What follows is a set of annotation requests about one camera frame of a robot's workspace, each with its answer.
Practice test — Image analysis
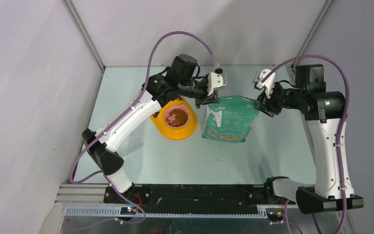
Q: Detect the controller board with leds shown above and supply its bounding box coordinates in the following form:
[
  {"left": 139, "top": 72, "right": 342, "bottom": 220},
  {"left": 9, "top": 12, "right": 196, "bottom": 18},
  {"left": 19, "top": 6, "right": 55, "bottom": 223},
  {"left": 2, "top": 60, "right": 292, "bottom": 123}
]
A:
[
  {"left": 120, "top": 206, "right": 138, "bottom": 215},
  {"left": 266, "top": 211, "right": 285, "bottom": 223}
]

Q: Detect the green white pet food bag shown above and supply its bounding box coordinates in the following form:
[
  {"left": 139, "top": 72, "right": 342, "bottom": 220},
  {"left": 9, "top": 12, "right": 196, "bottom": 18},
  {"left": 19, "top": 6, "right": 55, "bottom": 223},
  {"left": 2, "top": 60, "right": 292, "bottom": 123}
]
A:
[{"left": 201, "top": 96, "right": 260, "bottom": 143}]

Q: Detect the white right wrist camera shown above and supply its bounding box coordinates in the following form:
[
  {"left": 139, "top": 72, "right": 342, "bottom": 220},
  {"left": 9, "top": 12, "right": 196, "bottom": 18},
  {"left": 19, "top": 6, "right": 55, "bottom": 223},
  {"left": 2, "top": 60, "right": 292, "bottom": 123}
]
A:
[{"left": 252, "top": 69, "right": 276, "bottom": 99}]

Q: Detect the right controller board with LEDs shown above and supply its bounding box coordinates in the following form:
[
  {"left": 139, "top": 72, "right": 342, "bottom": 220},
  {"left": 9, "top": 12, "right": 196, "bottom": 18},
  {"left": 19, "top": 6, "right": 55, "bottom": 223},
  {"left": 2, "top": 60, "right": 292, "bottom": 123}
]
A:
[{"left": 266, "top": 211, "right": 285, "bottom": 223}]

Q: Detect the clear plastic food scoop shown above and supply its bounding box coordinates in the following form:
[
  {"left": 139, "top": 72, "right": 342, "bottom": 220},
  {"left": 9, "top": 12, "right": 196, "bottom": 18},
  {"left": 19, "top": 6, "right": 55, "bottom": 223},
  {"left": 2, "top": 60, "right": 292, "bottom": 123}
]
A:
[{"left": 116, "top": 139, "right": 145, "bottom": 158}]

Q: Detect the pink cat ear bowl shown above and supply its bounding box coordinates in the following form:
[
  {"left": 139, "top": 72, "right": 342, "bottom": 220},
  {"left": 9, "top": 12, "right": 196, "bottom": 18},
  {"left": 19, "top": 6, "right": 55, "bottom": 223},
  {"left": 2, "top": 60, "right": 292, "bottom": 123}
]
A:
[{"left": 164, "top": 104, "right": 190, "bottom": 129}]

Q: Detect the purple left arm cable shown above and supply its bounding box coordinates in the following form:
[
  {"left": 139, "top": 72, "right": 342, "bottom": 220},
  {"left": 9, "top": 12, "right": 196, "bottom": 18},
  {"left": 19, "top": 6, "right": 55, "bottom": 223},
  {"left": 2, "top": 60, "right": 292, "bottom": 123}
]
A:
[{"left": 68, "top": 31, "right": 223, "bottom": 225}]

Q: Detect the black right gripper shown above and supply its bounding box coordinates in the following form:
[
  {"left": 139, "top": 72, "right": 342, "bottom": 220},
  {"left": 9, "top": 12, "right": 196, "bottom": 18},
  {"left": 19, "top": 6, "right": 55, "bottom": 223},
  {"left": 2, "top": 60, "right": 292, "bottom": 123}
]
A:
[{"left": 254, "top": 80, "right": 305, "bottom": 117}]

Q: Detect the brown pet food kibble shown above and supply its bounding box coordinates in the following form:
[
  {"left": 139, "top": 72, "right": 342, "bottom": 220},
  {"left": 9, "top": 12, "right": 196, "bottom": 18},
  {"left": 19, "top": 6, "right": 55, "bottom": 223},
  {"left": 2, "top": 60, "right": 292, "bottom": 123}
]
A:
[{"left": 166, "top": 108, "right": 188, "bottom": 128}]

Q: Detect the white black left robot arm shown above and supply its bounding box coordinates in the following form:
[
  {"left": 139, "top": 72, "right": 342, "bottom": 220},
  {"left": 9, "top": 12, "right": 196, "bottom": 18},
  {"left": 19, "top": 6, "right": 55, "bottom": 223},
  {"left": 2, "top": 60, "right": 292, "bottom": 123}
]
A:
[{"left": 82, "top": 54, "right": 227, "bottom": 203}]

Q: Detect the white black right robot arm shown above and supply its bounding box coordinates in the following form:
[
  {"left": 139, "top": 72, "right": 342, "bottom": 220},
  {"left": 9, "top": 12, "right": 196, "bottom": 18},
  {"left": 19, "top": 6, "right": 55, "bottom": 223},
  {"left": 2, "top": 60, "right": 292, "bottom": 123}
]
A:
[{"left": 253, "top": 64, "right": 364, "bottom": 214}]

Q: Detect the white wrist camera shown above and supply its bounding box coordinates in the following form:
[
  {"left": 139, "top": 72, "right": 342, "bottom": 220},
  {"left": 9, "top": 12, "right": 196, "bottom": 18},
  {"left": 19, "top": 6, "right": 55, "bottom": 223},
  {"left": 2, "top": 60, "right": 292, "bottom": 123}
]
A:
[
  {"left": 207, "top": 72, "right": 227, "bottom": 96},
  {"left": 252, "top": 69, "right": 276, "bottom": 99}
]

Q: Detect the left controller board with LEDs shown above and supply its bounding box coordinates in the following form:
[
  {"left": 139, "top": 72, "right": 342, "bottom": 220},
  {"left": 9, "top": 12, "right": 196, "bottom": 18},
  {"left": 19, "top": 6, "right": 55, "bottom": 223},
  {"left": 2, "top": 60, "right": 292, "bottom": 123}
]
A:
[{"left": 120, "top": 206, "right": 138, "bottom": 215}]

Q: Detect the yellow double bowl feeder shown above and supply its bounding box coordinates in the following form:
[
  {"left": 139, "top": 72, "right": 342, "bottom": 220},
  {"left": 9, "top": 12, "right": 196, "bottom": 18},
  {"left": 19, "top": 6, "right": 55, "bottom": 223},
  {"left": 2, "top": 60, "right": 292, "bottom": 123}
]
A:
[{"left": 150, "top": 97, "right": 198, "bottom": 140}]

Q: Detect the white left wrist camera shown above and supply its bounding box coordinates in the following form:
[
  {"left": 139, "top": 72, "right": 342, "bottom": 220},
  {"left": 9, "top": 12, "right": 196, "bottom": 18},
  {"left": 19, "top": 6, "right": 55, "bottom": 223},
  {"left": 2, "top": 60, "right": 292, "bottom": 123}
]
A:
[{"left": 207, "top": 72, "right": 227, "bottom": 96}]

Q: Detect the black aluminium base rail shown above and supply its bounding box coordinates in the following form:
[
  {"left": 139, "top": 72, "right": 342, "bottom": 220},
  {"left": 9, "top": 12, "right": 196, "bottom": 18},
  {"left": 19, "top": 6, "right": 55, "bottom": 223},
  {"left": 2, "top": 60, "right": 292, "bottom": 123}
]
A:
[{"left": 56, "top": 184, "right": 285, "bottom": 220}]

